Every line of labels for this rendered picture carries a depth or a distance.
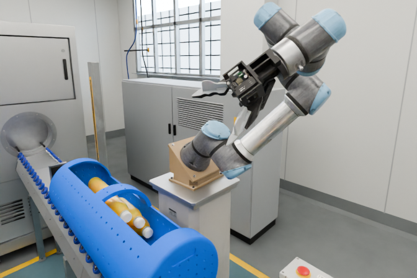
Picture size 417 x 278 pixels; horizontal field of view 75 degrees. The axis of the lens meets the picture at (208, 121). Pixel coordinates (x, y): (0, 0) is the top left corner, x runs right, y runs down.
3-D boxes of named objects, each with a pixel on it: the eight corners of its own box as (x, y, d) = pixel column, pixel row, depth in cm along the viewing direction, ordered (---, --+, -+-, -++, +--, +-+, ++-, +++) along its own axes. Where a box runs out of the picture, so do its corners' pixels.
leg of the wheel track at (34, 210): (45, 256, 244) (35, 192, 230) (46, 260, 240) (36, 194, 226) (38, 259, 240) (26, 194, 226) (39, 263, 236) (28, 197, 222)
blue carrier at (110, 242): (108, 201, 153) (105, 152, 147) (218, 301, 90) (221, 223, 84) (51, 219, 134) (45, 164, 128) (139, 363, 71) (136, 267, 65)
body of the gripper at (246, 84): (218, 76, 58) (265, 40, 57) (228, 91, 66) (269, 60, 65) (239, 102, 55) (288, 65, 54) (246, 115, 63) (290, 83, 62)
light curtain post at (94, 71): (114, 267, 231) (95, 61, 193) (117, 271, 227) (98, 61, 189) (107, 270, 227) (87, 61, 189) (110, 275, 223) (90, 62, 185)
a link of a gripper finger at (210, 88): (185, 77, 62) (224, 73, 60) (194, 87, 68) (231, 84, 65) (184, 89, 62) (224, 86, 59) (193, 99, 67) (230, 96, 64)
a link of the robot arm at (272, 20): (289, 54, 115) (277, -13, 70) (308, 71, 112) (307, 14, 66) (268, 73, 117) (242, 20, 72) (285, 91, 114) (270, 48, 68)
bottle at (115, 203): (98, 208, 113) (116, 228, 100) (97, 193, 111) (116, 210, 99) (114, 203, 117) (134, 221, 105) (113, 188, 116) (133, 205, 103)
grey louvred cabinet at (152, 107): (157, 169, 437) (152, 77, 404) (277, 223, 292) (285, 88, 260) (126, 179, 399) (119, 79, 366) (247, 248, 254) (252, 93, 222)
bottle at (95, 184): (84, 187, 136) (98, 200, 124) (91, 174, 138) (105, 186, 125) (97, 191, 141) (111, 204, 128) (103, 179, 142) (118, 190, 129)
